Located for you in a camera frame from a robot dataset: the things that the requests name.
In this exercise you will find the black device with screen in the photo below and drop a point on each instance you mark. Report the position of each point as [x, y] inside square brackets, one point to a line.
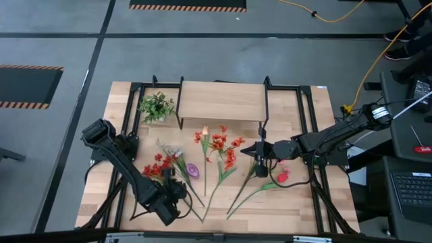
[422, 90]

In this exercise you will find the white flower bunch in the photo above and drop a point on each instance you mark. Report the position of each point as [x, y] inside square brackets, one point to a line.
[180, 164]

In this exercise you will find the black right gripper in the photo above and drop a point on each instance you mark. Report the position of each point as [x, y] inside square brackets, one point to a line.
[270, 150]

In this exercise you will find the green plant in white pot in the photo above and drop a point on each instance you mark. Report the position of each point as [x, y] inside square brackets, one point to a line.
[156, 106]

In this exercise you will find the red flower bunch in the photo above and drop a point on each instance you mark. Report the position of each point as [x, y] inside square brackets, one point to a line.
[156, 168]

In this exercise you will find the white rod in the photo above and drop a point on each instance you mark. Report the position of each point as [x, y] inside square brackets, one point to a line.
[415, 103]

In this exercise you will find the red tulip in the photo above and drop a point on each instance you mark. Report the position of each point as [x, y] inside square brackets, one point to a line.
[283, 176]

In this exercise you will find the black metal table frame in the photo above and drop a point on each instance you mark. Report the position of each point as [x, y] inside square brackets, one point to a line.
[299, 108]

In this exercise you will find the wooden shelf with black legs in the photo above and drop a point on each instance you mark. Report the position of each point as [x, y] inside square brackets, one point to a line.
[221, 101]

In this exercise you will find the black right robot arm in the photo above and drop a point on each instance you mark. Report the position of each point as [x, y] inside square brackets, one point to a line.
[337, 135]

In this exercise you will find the person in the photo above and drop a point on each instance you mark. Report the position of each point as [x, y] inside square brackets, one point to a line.
[396, 55]

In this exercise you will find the purple ribbed glass vase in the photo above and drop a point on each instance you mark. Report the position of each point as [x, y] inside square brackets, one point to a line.
[192, 170]

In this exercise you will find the peach tulip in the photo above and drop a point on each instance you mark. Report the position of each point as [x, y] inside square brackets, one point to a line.
[204, 175]

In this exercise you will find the black laptop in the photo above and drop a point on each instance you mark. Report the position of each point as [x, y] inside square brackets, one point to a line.
[411, 189]

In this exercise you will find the black chair base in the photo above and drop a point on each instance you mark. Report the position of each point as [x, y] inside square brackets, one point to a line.
[10, 154]

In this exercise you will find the dark desk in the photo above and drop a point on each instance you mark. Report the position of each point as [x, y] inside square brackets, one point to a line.
[405, 141]
[379, 189]

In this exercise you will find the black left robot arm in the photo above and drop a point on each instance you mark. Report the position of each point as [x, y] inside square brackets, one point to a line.
[114, 152]

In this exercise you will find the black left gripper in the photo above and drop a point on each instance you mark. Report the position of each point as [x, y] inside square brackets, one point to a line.
[173, 190]

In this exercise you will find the silver metal bracket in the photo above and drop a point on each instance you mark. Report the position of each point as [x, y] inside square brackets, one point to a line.
[312, 239]
[125, 238]

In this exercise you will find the black striped floor mat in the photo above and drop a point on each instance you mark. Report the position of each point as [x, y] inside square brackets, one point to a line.
[187, 3]
[27, 86]

